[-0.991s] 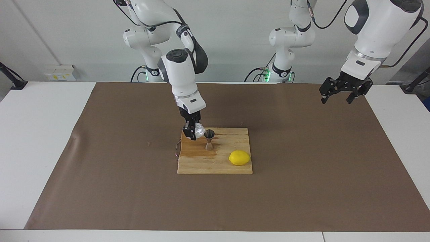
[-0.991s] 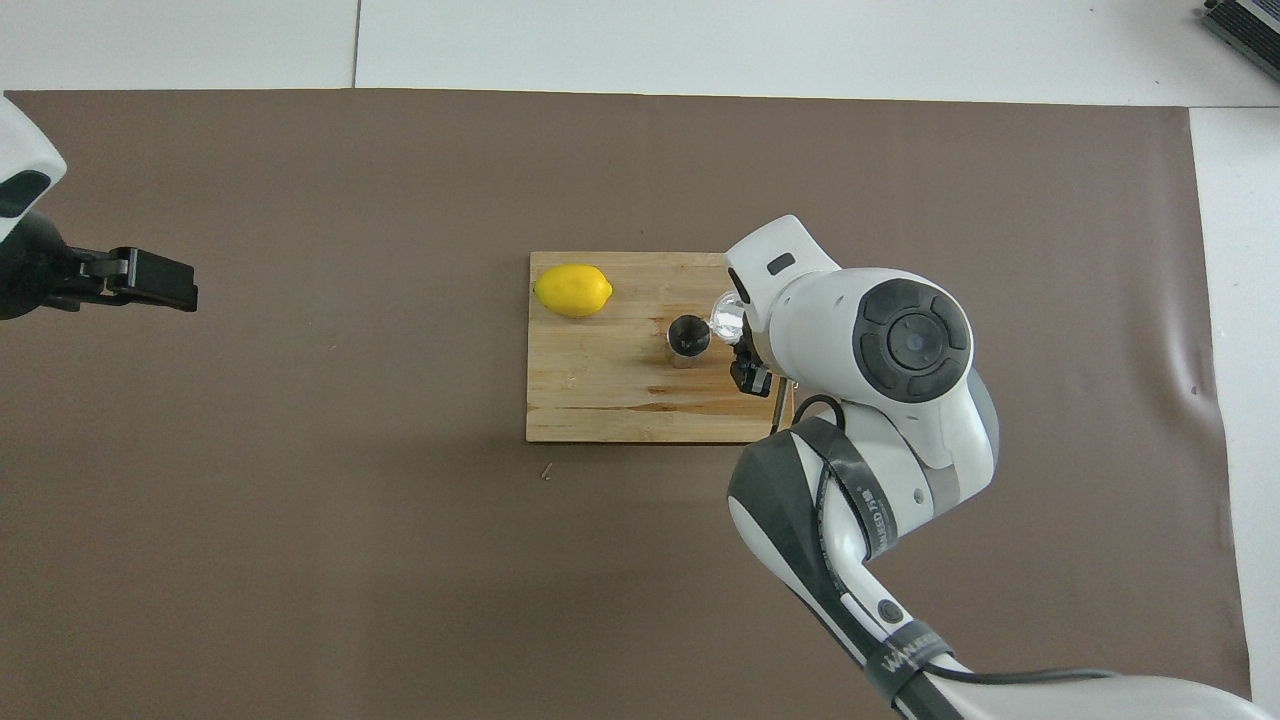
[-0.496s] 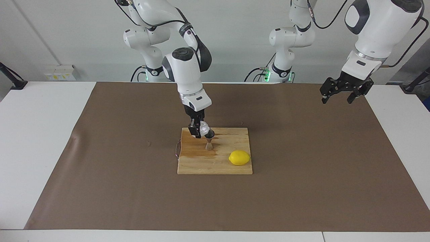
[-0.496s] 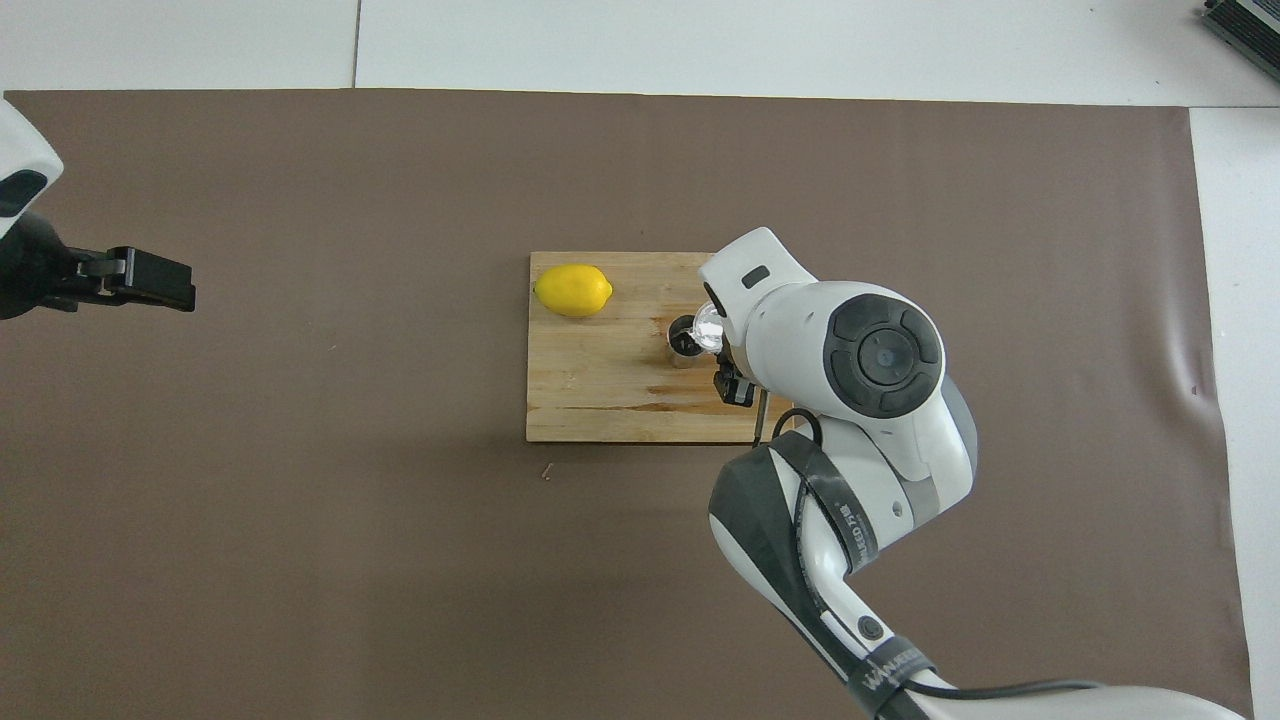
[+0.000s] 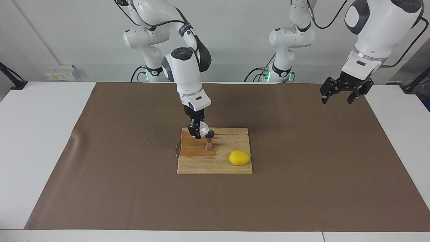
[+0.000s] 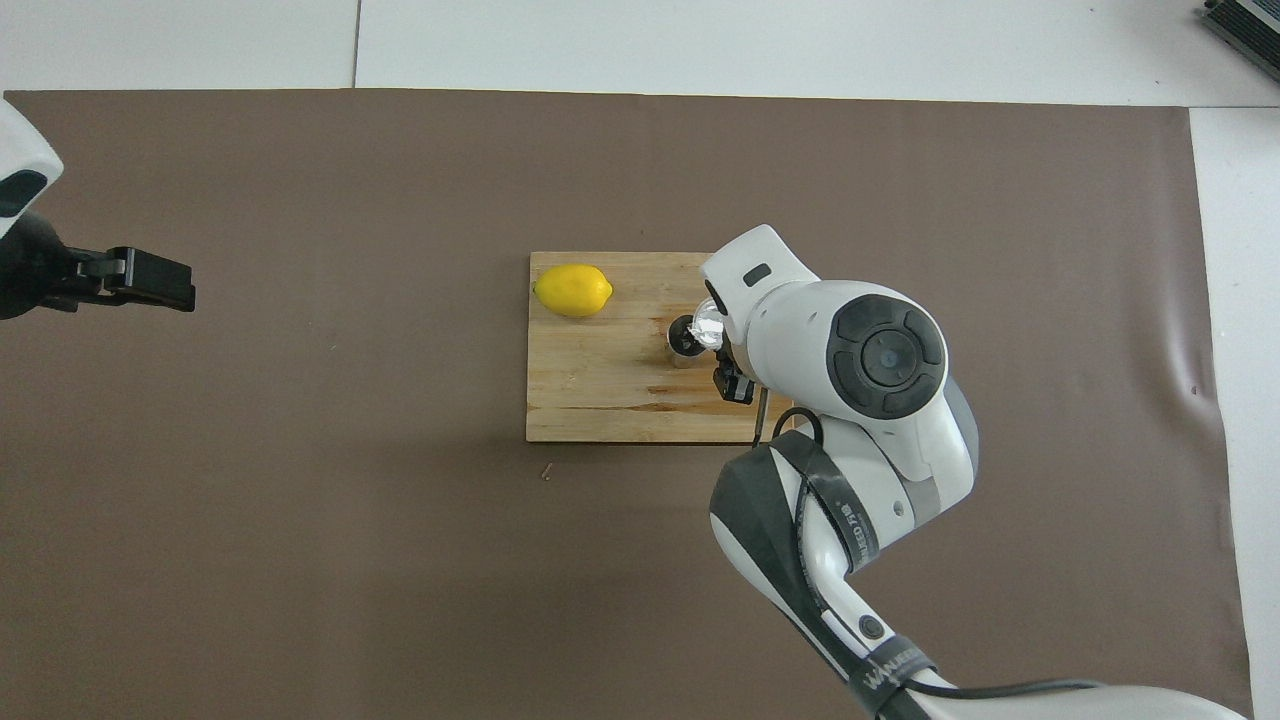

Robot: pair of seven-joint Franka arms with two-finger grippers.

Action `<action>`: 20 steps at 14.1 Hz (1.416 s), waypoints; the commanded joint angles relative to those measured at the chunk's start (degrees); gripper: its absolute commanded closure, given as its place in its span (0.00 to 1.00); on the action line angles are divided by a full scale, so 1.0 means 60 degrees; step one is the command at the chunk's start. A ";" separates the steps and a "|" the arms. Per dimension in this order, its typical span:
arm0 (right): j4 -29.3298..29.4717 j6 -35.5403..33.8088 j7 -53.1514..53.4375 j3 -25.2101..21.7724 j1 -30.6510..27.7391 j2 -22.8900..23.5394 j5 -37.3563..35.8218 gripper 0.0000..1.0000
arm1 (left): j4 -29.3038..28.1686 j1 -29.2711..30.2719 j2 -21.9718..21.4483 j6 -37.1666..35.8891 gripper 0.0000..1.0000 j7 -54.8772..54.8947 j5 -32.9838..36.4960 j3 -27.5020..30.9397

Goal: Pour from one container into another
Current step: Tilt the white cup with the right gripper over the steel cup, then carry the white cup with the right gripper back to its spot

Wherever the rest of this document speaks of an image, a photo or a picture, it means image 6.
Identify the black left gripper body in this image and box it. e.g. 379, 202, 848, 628
0, 212, 81, 321

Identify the steel double jigger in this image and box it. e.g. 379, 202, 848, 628
666, 314, 707, 370

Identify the wooden cutting board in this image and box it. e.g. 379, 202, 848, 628
526, 251, 801, 445

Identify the yellow lemon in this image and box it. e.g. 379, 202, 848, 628
533, 263, 614, 319

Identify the brown table mat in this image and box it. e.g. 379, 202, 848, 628
0, 88, 1256, 720

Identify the grey ribbed device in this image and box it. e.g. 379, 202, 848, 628
1200, 0, 1280, 71

